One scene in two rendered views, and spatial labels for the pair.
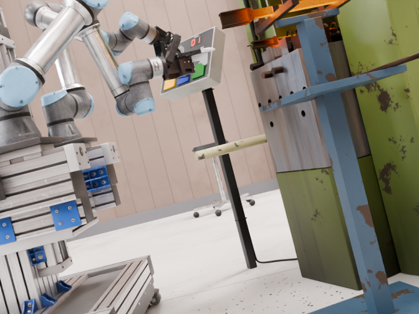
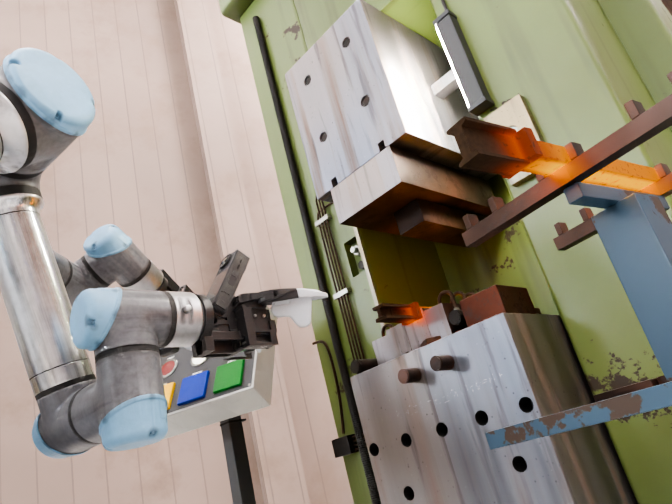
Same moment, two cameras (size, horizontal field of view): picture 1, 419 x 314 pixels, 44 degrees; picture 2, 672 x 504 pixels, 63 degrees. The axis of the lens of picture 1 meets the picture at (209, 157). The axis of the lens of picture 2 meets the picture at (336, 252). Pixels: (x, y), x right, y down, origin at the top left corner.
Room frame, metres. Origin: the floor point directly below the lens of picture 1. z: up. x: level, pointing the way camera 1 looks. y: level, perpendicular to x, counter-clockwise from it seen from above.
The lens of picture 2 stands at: (1.15, 0.20, 0.73)
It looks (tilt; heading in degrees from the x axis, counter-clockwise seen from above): 22 degrees up; 335
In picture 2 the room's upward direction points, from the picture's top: 15 degrees counter-clockwise
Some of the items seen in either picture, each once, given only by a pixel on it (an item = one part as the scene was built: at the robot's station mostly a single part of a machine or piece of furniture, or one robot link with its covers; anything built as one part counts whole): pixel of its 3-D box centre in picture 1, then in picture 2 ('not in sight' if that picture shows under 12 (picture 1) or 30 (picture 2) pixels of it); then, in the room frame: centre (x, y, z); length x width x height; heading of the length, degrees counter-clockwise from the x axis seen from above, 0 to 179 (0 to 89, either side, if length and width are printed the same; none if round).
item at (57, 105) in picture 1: (57, 106); not in sight; (2.26, 0.59, 0.98); 0.13 x 0.12 x 0.14; 154
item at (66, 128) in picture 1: (63, 132); not in sight; (2.25, 0.59, 0.87); 0.15 x 0.15 x 0.10
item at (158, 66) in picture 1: (155, 67); (180, 318); (1.90, 0.11, 0.98); 0.08 x 0.05 x 0.08; 23
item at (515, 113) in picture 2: not in sight; (517, 140); (1.89, -0.61, 1.27); 0.09 x 0.02 x 0.17; 23
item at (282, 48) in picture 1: (315, 44); (465, 335); (2.21, -0.56, 0.96); 0.42 x 0.20 x 0.09; 113
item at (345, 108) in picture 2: not in sight; (403, 113); (2.17, -0.57, 1.56); 0.42 x 0.39 x 0.40; 113
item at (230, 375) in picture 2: (199, 70); (229, 376); (2.45, -0.06, 1.01); 0.07 x 0.05 x 0.07; 48
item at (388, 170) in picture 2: not in sight; (419, 200); (2.21, -0.56, 1.32); 0.42 x 0.20 x 0.10; 113
